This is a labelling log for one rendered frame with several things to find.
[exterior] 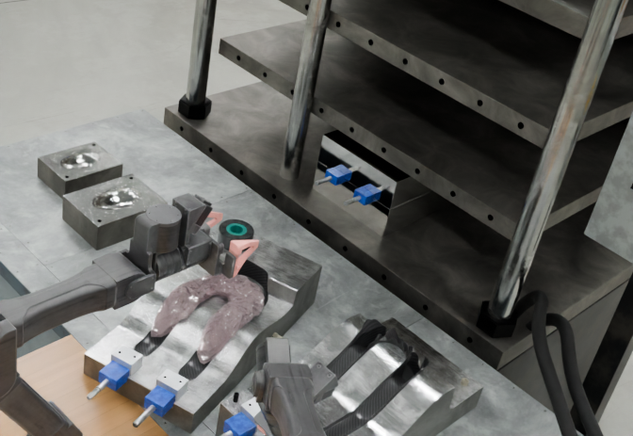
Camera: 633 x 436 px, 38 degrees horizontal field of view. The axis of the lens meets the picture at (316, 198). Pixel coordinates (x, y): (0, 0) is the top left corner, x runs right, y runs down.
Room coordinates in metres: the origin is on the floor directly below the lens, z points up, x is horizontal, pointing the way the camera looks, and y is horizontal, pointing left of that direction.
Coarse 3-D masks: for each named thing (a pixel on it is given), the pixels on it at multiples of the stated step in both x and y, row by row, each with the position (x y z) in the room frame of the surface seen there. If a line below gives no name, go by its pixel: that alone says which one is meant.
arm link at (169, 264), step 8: (176, 248) 1.23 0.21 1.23; (160, 256) 1.20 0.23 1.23; (168, 256) 1.21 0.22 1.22; (176, 256) 1.22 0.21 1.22; (152, 264) 1.19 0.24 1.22; (160, 264) 1.19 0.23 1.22; (168, 264) 1.20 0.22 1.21; (176, 264) 1.21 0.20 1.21; (160, 272) 1.18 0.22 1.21; (168, 272) 1.20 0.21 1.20; (176, 272) 1.22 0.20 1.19
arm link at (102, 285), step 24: (96, 264) 1.14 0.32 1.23; (120, 264) 1.15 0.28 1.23; (48, 288) 1.06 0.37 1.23; (72, 288) 1.07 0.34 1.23; (96, 288) 1.09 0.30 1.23; (120, 288) 1.11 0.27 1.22; (0, 312) 0.99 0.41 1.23; (24, 312) 1.00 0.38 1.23; (48, 312) 1.02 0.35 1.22; (72, 312) 1.06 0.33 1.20; (0, 336) 0.94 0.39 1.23; (24, 336) 0.99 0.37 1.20; (0, 360) 0.94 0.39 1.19; (0, 384) 0.94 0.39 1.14
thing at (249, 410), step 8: (240, 408) 1.21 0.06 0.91; (248, 408) 1.21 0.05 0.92; (256, 408) 1.21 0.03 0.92; (232, 416) 1.19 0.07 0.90; (240, 416) 1.20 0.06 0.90; (248, 416) 1.20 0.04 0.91; (224, 424) 1.18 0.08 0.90; (232, 424) 1.18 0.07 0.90; (240, 424) 1.18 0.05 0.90; (248, 424) 1.18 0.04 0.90; (256, 424) 1.18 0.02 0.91; (224, 432) 1.18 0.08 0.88; (232, 432) 1.17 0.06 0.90; (240, 432) 1.16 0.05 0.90; (248, 432) 1.17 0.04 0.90; (256, 432) 1.18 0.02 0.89
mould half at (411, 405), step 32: (352, 320) 1.49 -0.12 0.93; (320, 352) 1.41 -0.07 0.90; (384, 352) 1.41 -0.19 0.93; (416, 352) 1.52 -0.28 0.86; (352, 384) 1.35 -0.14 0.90; (416, 384) 1.34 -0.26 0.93; (448, 384) 1.36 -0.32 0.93; (480, 384) 1.46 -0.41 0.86; (224, 416) 1.23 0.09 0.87; (320, 416) 1.26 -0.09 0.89; (384, 416) 1.28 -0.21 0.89; (416, 416) 1.28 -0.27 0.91; (448, 416) 1.37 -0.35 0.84
